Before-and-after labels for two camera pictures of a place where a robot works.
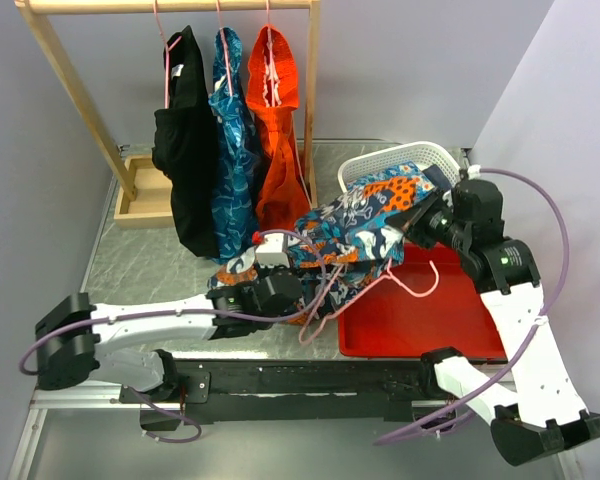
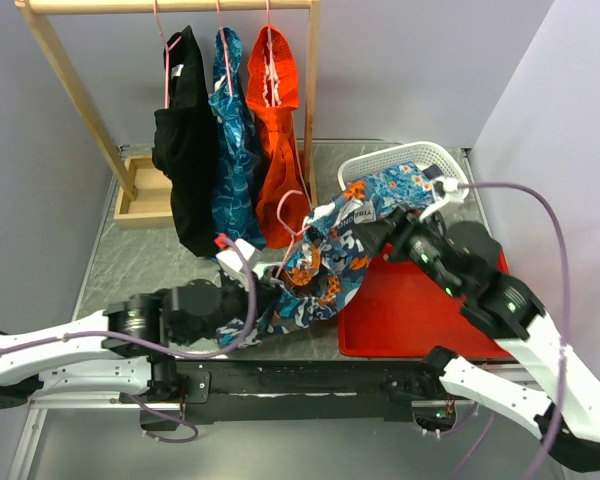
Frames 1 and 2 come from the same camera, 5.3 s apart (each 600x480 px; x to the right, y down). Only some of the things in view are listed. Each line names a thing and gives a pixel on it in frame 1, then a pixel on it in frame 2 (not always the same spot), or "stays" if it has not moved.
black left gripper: (261, 272) to (265, 294)
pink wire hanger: (334, 281) to (293, 234)
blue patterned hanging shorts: (236, 140) stays
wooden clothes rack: (145, 190) stays
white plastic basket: (422, 153) stays
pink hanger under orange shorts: (270, 45) stays
